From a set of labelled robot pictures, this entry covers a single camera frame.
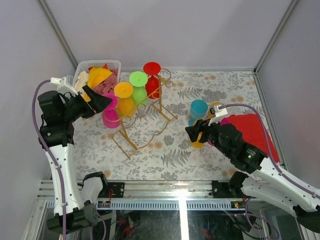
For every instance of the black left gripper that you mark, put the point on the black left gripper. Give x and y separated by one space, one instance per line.
97 101

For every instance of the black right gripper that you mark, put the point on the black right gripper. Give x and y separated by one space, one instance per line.
193 131

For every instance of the orange wine glass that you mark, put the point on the orange wine glass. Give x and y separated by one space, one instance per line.
211 106
126 105
197 144

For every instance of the blue wine glass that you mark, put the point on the blue wine glass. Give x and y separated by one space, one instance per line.
198 110

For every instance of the magenta wine glass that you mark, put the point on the magenta wine glass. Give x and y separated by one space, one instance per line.
109 115
225 122

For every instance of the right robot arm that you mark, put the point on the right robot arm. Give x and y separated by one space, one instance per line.
258 175

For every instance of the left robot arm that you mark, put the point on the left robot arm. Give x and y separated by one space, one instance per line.
56 137

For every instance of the green wine glass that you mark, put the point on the green wine glass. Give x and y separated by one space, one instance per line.
139 79

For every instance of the red wine glass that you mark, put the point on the red wine glass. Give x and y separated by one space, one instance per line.
152 69

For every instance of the dusty pink cloth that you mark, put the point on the dusty pink cloth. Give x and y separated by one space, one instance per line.
108 85

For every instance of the cream floral cloth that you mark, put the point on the cream floral cloth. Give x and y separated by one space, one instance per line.
81 81

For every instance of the yellow cloth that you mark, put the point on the yellow cloth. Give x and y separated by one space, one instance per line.
97 75

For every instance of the white plastic laundry basket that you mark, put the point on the white plastic laundry basket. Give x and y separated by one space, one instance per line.
86 64

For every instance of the floral tablecloth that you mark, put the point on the floral tablecloth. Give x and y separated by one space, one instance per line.
158 147

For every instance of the red folded cloth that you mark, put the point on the red folded cloth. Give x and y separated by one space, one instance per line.
251 128

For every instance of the gold wire glass rack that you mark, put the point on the gold wire glass rack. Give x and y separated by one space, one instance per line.
160 107

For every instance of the aluminium mounting rail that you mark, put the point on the aluminium mounting rail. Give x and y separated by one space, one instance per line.
166 195

